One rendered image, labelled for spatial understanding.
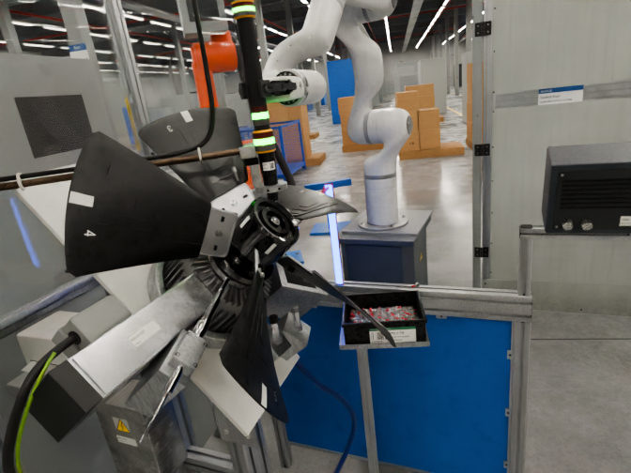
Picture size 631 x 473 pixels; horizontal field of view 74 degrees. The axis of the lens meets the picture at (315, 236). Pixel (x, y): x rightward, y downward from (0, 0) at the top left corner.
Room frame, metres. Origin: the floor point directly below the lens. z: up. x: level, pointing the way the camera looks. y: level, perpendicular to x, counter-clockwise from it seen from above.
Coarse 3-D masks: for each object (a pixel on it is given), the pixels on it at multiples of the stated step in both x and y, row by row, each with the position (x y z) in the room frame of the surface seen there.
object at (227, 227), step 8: (216, 208) 0.77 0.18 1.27; (216, 216) 0.76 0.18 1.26; (224, 216) 0.78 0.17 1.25; (232, 216) 0.79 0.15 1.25; (208, 224) 0.75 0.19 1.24; (216, 224) 0.76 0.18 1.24; (224, 224) 0.78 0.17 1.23; (232, 224) 0.79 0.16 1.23; (208, 232) 0.75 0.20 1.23; (224, 232) 0.77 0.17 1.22; (232, 232) 0.78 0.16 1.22; (208, 240) 0.75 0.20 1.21; (216, 240) 0.76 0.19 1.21; (224, 240) 0.77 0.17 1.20; (208, 248) 0.75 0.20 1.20; (224, 248) 0.77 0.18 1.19; (224, 256) 0.77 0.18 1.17
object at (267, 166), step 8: (272, 152) 0.90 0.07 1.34; (264, 160) 0.89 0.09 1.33; (272, 160) 0.90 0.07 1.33; (264, 168) 0.89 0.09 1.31; (272, 168) 0.90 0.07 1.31; (264, 176) 0.90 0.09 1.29; (272, 176) 0.90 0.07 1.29; (264, 184) 0.90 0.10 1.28; (272, 184) 0.89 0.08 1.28; (272, 192) 0.90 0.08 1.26
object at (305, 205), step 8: (280, 192) 1.12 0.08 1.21; (288, 192) 1.12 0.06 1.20; (296, 192) 1.12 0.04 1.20; (304, 192) 1.12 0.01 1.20; (312, 192) 1.13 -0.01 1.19; (280, 200) 1.07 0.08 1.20; (288, 200) 1.06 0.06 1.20; (296, 200) 1.06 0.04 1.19; (304, 200) 1.06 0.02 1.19; (312, 200) 1.06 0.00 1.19; (320, 200) 1.07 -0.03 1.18; (328, 200) 1.08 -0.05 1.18; (336, 200) 1.10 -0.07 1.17; (288, 208) 0.99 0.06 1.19; (296, 208) 0.99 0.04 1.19; (304, 208) 0.99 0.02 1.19; (312, 208) 0.99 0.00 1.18; (320, 208) 1.00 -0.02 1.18; (328, 208) 1.01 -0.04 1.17; (336, 208) 1.03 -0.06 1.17; (344, 208) 1.05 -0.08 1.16; (352, 208) 1.07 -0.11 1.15; (296, 216) 0.93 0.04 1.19; (304, 216) 0.93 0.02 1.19; (312, 216) 0.94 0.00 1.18
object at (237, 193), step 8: (240, 184) 0.89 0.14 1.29; (232, 192) 0.89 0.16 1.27; (240, 192) 0.88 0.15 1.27; (248, 192) 0.88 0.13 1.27; (216, 200) 0.88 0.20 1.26; (224, 200) 0.88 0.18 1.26; (240, 200) 0.87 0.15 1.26; (248, 200) 0.87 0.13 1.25; (224, 208) 0.87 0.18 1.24; (232, 208) 0.86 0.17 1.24; (240, 208) 0.86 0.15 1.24
